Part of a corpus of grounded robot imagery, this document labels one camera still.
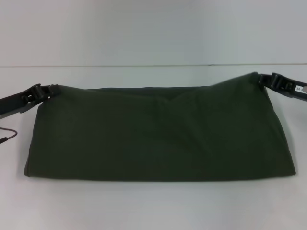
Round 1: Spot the dark green shirt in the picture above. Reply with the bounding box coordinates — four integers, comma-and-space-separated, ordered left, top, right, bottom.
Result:
24, 71, 299, 177

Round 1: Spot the reddish left gripper cable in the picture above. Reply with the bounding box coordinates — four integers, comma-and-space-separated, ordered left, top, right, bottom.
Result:
0, 127, 19, 144

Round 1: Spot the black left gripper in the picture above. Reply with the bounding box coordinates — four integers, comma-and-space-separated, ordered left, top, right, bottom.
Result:
0, 83, 59, 119

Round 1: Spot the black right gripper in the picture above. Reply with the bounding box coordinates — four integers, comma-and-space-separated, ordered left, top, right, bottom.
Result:
258, 72, 307, 103

